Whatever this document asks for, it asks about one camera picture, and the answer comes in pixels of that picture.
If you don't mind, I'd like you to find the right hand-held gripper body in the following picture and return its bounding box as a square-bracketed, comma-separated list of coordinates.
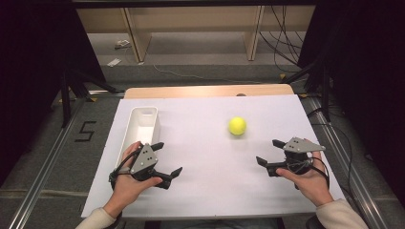
[282, 136, 327, 176]

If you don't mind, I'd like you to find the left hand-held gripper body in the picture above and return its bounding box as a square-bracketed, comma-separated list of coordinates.
[129, 143, 160, 183]

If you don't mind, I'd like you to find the yellow tennis ball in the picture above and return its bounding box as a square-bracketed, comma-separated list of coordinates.
[227, 116, 247, 136]

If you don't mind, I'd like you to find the person's left hand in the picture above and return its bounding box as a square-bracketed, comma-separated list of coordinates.
[102, 141, 164, 219]

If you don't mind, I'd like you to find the person's right hand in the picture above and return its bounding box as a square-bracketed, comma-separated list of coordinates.
[275, 151, 335, 208]

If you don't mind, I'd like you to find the white plastic bin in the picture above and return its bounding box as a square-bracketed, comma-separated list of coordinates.
[116, 106, 161, 170]

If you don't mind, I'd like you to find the black tripod stand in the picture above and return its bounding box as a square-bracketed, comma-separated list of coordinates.
[60, 68, 120, 128]
[280, 60, 332, 123]

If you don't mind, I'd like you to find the black tape floor mark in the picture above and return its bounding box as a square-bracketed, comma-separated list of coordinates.
[75, 120, 97, 143]

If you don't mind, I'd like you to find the light wooden table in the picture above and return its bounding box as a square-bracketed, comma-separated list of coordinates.
[123, 83, 295, 99]

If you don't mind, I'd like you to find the light wooden shelf unit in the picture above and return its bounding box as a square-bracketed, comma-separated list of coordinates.
[75, 5, 316, 63]

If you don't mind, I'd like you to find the small clear packet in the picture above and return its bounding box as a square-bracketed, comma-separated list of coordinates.
[114, 39, 132, 51]

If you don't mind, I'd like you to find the black curtain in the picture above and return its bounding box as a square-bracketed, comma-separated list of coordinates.
[0, 0, 106, 189]
[297, 0, 405, 208]

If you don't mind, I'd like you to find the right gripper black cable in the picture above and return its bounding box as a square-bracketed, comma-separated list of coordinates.
[288, 156, 331, 191]

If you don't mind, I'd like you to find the black floor cable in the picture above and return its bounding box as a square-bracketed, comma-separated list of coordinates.
[307, 106, 366, 220]

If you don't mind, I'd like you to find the aluminium floor rail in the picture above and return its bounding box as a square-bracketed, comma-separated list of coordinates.
[6, 90, 125, 229]
[302, 94, 393, 229]

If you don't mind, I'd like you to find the white floor cable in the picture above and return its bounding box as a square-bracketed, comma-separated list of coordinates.
[152, 63, 262, 85]

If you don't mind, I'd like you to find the bundle of black cables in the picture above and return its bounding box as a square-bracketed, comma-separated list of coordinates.
[259, 5, 307, 74]

